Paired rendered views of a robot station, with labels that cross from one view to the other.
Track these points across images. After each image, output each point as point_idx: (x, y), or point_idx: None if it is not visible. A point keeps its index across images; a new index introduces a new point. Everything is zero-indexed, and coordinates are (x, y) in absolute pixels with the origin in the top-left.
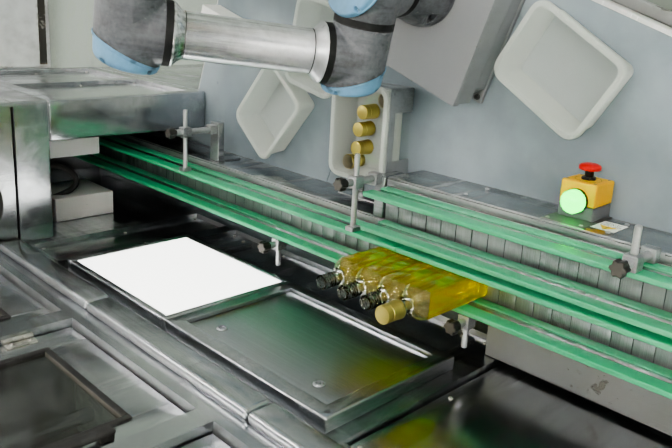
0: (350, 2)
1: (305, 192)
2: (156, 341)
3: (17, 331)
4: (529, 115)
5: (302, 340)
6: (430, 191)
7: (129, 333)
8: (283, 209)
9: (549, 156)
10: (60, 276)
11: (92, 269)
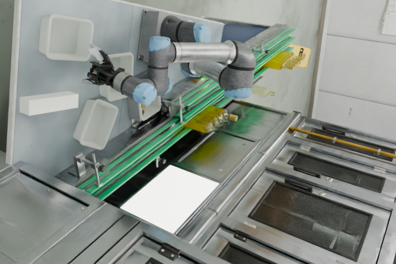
0: (207, 42)
1: (142, 135)
2: (238, 181)
3: (246, 225)
4: None
5: (218, 152)
6: (184, 93)
7: (235, 190)
8: (159, 142)
9: None
10: (193, 231)
11: (182, 222)
